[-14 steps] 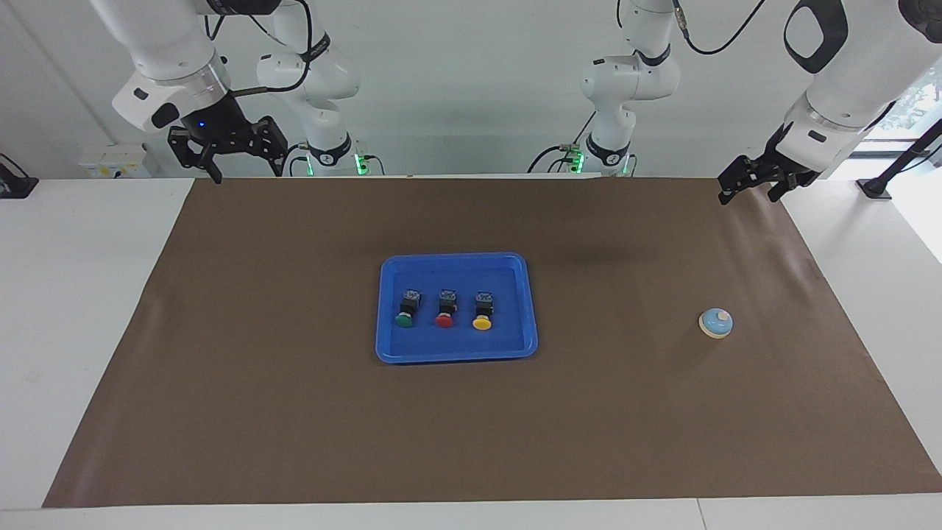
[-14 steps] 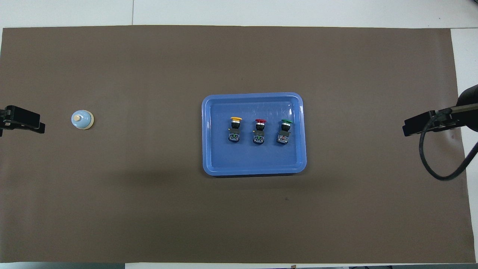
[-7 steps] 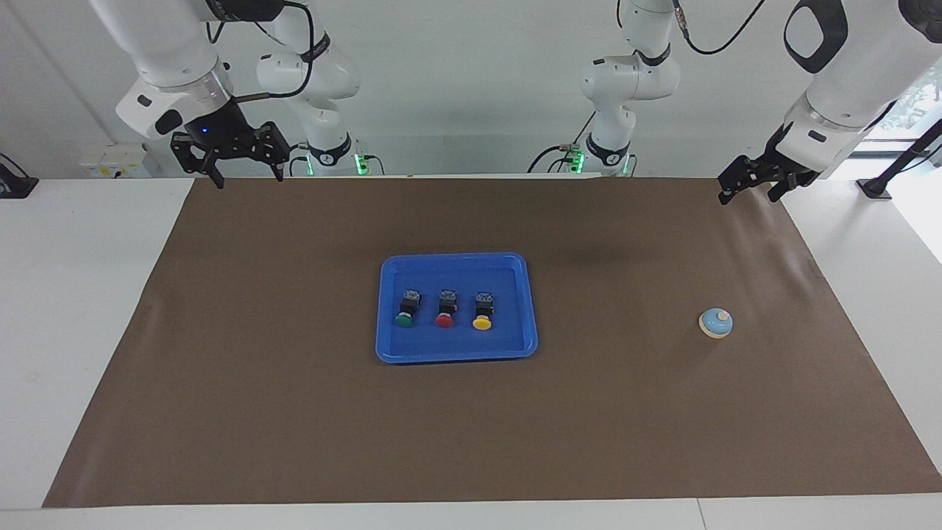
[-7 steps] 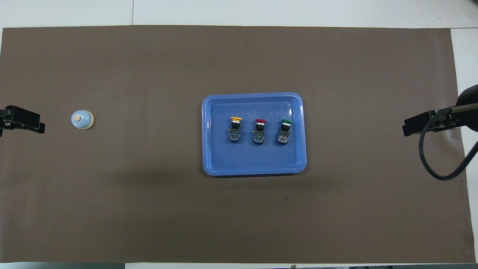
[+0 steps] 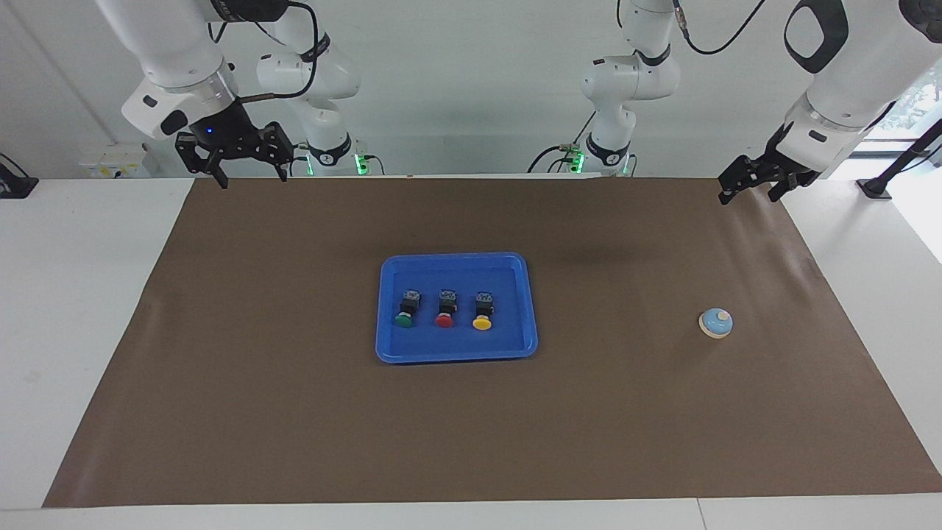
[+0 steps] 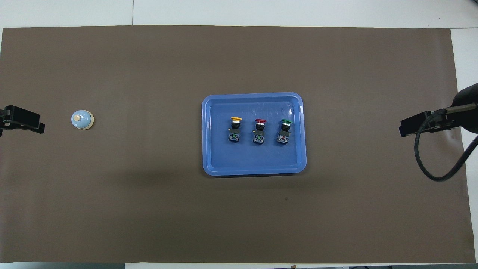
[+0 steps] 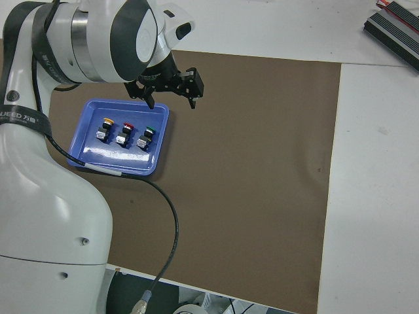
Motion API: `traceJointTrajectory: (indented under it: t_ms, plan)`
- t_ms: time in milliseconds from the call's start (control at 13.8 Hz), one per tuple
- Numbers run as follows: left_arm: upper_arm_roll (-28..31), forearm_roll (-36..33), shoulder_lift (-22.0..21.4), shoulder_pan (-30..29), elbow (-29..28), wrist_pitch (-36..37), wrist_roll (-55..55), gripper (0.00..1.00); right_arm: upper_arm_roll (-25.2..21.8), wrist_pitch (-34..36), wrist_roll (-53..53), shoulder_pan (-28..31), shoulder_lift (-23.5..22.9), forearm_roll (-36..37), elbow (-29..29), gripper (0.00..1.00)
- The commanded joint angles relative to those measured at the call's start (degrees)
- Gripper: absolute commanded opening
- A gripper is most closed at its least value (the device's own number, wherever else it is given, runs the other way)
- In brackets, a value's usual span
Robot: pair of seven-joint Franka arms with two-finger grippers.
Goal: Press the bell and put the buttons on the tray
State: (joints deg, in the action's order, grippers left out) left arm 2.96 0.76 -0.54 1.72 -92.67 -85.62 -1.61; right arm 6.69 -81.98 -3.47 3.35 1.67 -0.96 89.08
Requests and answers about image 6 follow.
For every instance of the blue plastic tray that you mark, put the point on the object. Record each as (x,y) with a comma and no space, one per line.
(231,160)

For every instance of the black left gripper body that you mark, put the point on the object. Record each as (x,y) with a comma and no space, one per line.
(22,117)

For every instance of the green push button switch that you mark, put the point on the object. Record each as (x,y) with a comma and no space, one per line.
(286,121)

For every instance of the red push button switch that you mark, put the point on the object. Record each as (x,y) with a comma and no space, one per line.
(260,121)

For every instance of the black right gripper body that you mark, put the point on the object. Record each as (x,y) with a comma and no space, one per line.
(422,123)

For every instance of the light blue call bell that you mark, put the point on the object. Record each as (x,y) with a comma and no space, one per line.
(81,120)

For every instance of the yellow push button switch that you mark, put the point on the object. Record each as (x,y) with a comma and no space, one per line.
(236,119)

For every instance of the brown table mat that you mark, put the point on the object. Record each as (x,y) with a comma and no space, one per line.
(149,205)

